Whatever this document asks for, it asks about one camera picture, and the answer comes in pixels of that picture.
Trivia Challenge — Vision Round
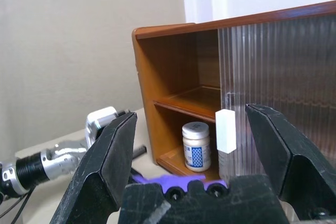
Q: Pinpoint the purple tissue pack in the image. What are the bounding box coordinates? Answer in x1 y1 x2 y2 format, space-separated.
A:
131 173 228 196

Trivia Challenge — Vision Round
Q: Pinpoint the wooden cabinet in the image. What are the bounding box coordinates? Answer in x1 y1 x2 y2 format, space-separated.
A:
132 0 336 183

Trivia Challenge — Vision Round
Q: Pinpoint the ribbed clear sliding door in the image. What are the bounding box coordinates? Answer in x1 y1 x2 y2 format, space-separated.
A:
272 15 336 162
217 15 336 180

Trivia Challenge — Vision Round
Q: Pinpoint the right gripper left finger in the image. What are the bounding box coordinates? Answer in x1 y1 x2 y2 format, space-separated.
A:
49 112 138 224

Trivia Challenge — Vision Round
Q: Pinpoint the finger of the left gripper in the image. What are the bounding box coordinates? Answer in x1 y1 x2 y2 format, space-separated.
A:
132 145 146 160

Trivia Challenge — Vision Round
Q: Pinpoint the white door handle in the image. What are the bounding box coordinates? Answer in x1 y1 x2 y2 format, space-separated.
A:
215 109 237 154

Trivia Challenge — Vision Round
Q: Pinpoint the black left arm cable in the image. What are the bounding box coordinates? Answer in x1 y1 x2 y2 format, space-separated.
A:
0 189 34 221

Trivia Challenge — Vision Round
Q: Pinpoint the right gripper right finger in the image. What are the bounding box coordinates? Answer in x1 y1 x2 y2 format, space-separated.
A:
245 103 336 206

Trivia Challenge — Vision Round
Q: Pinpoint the white-lidded jar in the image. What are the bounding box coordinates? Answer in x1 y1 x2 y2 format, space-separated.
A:
182 121 212 173

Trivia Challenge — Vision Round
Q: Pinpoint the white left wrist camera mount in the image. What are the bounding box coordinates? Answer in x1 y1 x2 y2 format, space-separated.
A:
85 106 131 148

